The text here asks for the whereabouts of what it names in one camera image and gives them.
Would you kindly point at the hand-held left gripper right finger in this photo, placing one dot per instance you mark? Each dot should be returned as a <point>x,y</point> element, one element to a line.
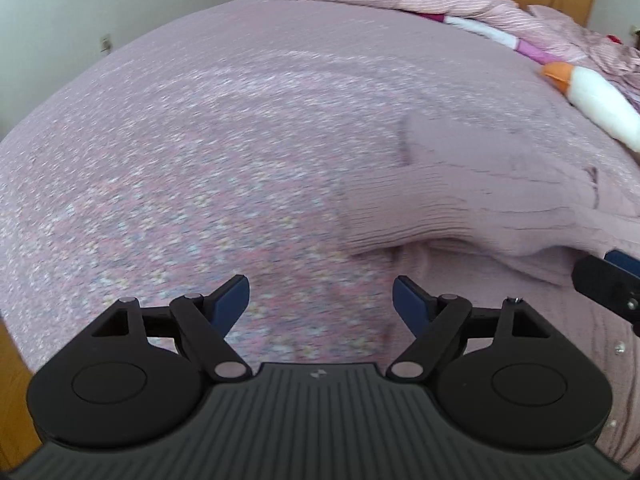
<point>411,302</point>

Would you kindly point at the red patterned cloth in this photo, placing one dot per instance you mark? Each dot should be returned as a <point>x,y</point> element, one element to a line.
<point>614,40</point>

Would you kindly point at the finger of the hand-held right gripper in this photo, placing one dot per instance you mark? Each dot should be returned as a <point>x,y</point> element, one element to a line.
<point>605,285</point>
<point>625,261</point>

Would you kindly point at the pink floral bed sheet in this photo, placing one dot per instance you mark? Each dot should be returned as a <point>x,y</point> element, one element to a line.
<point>200,160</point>

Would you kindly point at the pink knit cardigan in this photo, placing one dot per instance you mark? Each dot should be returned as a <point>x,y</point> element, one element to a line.
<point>500,200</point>

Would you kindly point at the white goose plush toy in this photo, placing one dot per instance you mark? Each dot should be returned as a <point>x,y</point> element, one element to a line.
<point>600,100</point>

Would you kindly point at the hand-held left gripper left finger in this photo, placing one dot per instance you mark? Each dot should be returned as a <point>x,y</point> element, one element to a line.
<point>231,302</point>

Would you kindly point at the magenta white striped cloth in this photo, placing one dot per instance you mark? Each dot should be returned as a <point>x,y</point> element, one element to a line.
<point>480,27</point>

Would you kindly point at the light wooden bed frame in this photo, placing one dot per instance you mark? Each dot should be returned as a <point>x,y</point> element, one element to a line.
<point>12,385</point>

